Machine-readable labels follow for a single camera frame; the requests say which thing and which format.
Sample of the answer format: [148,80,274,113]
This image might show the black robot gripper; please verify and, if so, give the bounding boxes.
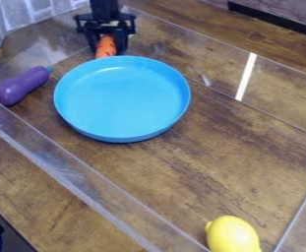
[73,0,135,55]

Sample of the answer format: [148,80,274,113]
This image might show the black baseboard strip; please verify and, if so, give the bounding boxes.
[227,1,306,35]

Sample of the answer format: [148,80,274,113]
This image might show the purple toy eggplant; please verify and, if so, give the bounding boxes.
[0,66,53,106]

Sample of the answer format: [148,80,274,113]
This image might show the clear acrylic barrier panel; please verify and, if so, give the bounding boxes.
[0,82,306,252]

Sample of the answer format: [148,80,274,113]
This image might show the orange toy carrot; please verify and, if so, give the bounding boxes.
[95,34,116,58]

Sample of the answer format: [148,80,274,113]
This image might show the blue round plastic tray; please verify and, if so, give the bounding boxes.
[52,56,191,143]

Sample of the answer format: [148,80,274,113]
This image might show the yellow toy lemon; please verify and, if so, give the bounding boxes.
[204,216,262,252]

